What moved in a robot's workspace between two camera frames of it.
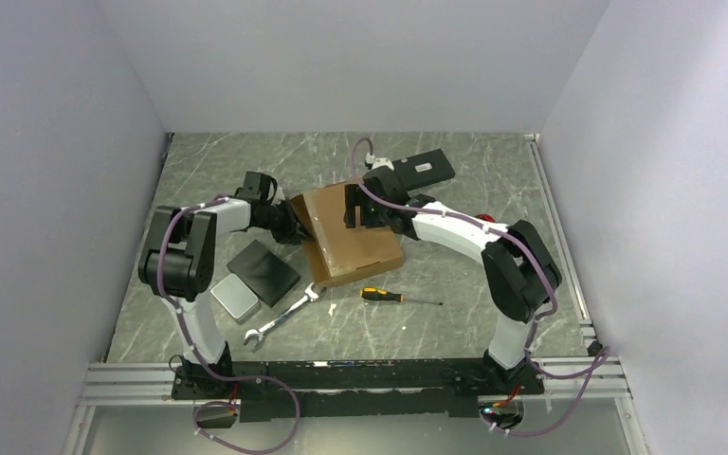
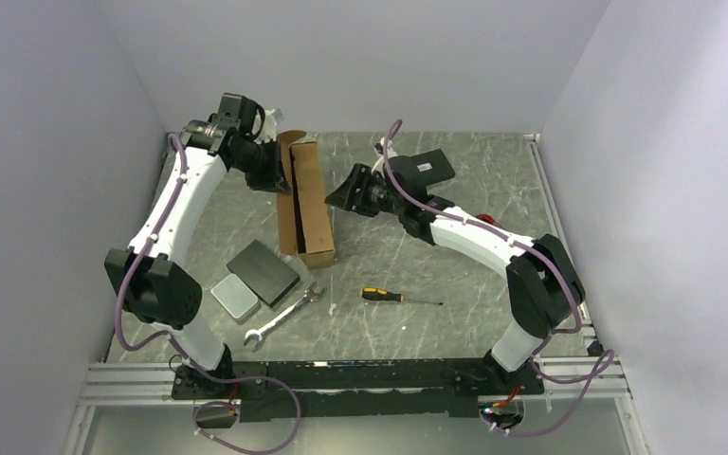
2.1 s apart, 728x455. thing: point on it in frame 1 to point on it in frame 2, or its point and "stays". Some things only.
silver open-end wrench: [255, 336] stays
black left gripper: [293, 232] to [273, 179]
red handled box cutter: [485, 217] stays
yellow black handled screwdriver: [375, 293] stays
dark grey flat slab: [266, 275] stays
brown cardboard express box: [338, 254] to [303, 216]
